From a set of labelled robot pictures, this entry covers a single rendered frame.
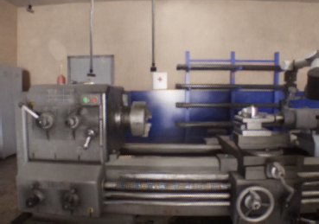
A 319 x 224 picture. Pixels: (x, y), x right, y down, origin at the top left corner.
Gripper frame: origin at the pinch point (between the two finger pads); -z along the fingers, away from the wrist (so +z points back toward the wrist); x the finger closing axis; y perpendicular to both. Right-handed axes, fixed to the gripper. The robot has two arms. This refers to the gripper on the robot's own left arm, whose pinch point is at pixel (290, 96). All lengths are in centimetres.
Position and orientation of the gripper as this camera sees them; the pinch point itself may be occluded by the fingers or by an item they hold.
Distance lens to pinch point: 171.7
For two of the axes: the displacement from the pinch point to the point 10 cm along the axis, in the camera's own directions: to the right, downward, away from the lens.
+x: -9.8, -0.1, 1.8
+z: 0.0, -10.0, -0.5
